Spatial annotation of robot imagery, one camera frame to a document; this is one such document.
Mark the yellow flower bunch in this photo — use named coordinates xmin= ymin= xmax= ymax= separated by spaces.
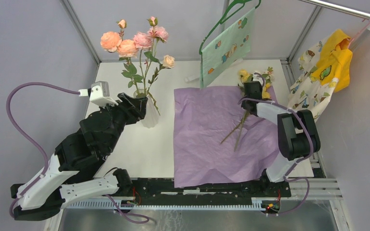
xmin=221 ymin=66 xmax=274 ymax=151

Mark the yellow cartoon child shirt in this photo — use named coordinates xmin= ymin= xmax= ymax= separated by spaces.
xmin=288 ymin=29 xmax=353 ymax=120

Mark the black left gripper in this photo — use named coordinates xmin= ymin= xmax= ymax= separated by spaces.
xmin=101 ymin=92 xmax=150 ymax=153

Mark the white slotted cable duct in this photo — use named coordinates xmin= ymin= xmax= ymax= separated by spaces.
xmin=67 ymin=198 xmax=269 ymax=212

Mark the cream rose flower stem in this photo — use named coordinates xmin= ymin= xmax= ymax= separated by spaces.
xmin=146 ymin=55 xmax=175 ymax=93

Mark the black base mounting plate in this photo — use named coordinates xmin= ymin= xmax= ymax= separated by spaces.
xmin=112 ymin=178 xmax=291 ymax=205

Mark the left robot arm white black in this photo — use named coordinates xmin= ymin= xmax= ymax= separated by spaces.
xmin=11 ymin=93 xmax=148 ymax=221

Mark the metal clothes rail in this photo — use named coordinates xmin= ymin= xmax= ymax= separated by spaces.
xmin=300 ymin=0 xmax=370 ymax=31

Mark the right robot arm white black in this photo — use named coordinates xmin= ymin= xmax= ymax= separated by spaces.
xmin=239 ymin=81 xmax=321 ymax=196

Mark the purple wrapping paper sheet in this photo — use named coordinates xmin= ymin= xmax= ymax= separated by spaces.
xmin=173 ymin=86 xmax=279 ymax=188

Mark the green plastic hanger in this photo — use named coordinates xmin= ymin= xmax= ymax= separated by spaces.
xmin=198 ymin=0 xmax=252 ymax=55

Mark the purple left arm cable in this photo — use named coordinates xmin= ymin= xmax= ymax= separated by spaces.
xmin=5 ymin=82 xmax=150 ymax=225

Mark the pink peony flower stem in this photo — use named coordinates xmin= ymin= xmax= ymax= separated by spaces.
xmin=100 ymin=16 xmax=169 ymax=112

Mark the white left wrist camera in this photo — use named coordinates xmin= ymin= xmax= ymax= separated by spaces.
xmin=78 ymin=81 xmax=118 ymax=108

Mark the green cartoon print cloth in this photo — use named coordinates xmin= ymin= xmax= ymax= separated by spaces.
xmin=199 ymin=9 xmax=255 ymax=89

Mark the pink plastic hanger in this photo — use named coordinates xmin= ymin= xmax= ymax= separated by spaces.
xmin=348 ymin=19 xmax=370 ymax=49

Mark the white ribbed ceramic vase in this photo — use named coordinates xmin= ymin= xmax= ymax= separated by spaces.
xmin=133 ymin=89 xmax=160 ymax=128

